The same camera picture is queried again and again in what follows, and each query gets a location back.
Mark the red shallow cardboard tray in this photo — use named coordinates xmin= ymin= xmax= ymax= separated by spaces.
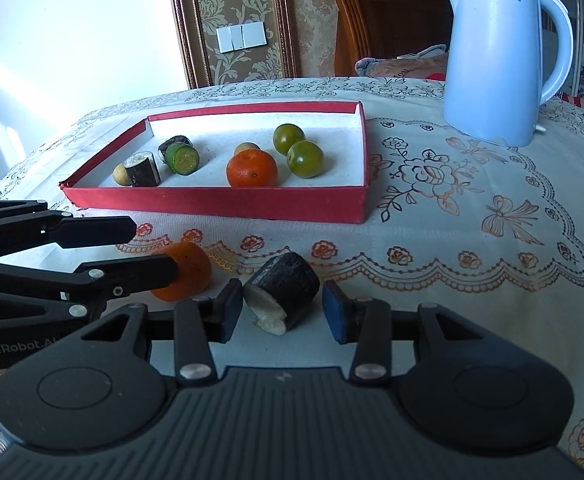
xmin=60 ymin=101 xmax=368 ymax=223

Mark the small orange tangerine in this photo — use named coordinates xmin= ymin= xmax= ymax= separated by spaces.
xmin=226 ymin=150 xmax=278 ymax=188

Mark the brown wooden headboard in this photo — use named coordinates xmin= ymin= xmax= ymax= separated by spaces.
xmin=334 ymin=0 xmax=452 ymax=76

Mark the floral embroidered tablecloth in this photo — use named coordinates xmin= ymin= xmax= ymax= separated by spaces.
xmin=0 ymin=78 xmax=584 ymax=468

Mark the light blue electric kettle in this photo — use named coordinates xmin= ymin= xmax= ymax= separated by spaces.
xmin=444 ymin=0 xmax=574 ymax=148

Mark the large orange tangerine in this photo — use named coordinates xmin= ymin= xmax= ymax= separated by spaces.
xmin=151 ymin=240 xmax=211 ymax=302

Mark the green cucumber chunk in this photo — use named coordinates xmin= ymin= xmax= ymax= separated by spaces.
xmin=166 ymin=144 xmax=200 ymax=176

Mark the short dark sugarcane piece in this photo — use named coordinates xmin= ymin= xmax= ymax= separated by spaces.
xmin=157 ymin=136 xmax=192 ymax=164

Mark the green tomato with stem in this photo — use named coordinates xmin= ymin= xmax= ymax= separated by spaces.
xmin=272 ymin=122 xmax=306 ymax=155

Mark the brown wooden wall trim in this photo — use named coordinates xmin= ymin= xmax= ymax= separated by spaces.
xmin=171 ymin=0 xmax=301 ymax=88

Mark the white wall switch panel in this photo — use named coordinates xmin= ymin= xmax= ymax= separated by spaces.
xmin=216 ymin=22 xmax=267 ymax=53

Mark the pink patterned pillow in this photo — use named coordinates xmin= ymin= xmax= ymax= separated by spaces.
xmin=355 ymin=44 xmax=448 ymax=81

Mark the small brown longan fruit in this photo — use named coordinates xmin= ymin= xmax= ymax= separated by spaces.
xmin=112 ymin=164 xmax=132 ymax=186

